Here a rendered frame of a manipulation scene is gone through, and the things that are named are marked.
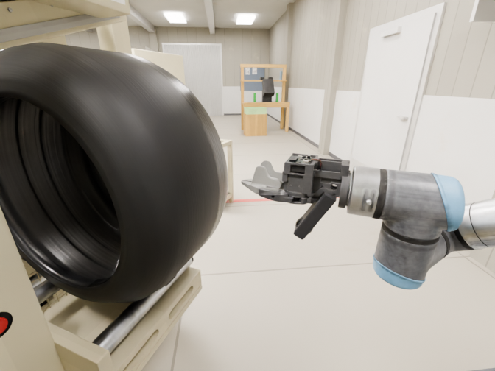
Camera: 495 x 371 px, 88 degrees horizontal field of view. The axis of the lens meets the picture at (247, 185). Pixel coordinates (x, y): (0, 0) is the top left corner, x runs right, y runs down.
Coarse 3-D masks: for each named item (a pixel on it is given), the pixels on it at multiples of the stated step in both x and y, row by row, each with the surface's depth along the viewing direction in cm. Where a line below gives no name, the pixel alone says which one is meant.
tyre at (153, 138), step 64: (0, 64) 44; (64, 64) 42; (128, 64) 50; (0, 128) 64; (64, 128) 79; (128, 128) 41; (192, 128) 53; (0, 192) 67; (64, 192) 82; (128, 192) 43; (192, 192) 50; (64, 256) 74; (128, 256) 48; (192, 256) 63
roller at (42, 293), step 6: (42, 282) 69; (48, 282) 69; (36, 288) 67; (42, 288) 67; (48, 288) 68; (54, 288) 69; (36, 294) 65; (42, 294) 66; (48, 294) 68; (42, 300) 66
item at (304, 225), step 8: (320, 200) 47; (328, 200) 47; (336, 200) 47; (312, 208) 49; (320, 208) 48; (328, 208) 47; (304, 216) 51; (312, 216) 49; (320, 216) 48; (296, 224) 52; (304, 224) 50; (312, 224) 50; (296, 232) 51; (304, 232) 51
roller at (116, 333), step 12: (168, 288) 70; (144, 300) 63; (156, 300) 66; (132, 312) 60; (144, 312) 62; (120, 324) 57; (132, 324) 59; (108, 336) 54; (120, 336) 56; (108, 348) 53
